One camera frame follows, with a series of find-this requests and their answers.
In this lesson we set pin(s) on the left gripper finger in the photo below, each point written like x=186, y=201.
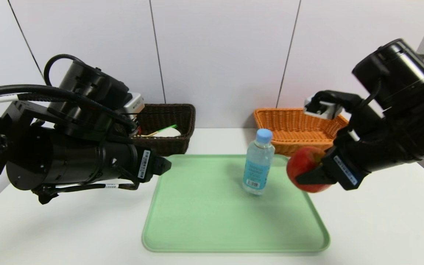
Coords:
x=163, y=166

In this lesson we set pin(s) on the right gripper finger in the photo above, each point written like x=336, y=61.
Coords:
x=315, y=176

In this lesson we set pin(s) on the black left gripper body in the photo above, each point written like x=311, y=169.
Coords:
x=147, y=164

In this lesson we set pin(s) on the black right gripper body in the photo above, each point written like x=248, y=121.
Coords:
x=344, y=170

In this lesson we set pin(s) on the red apple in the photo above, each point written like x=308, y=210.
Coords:
x=304, y=160

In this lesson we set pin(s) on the white soap bar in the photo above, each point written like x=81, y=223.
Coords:
x=171, y=132

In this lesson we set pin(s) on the clear water bottle blue cap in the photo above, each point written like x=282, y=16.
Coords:
x=258, y=165

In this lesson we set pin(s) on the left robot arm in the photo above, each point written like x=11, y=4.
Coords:
x=68, y=162

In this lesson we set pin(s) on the dark brown wicker basket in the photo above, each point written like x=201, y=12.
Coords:
x=175, y=117

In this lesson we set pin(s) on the orange wicker basket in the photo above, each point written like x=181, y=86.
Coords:
x=289, y=125

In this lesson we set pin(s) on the light green plastic tray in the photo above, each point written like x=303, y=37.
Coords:
x=204, y=213

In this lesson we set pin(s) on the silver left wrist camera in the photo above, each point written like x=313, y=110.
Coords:
x=134, y=104

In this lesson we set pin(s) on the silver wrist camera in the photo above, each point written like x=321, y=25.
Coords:
x=134, y=104
x=326, y=110

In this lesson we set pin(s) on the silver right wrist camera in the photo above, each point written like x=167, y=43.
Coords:
x=326, y=110

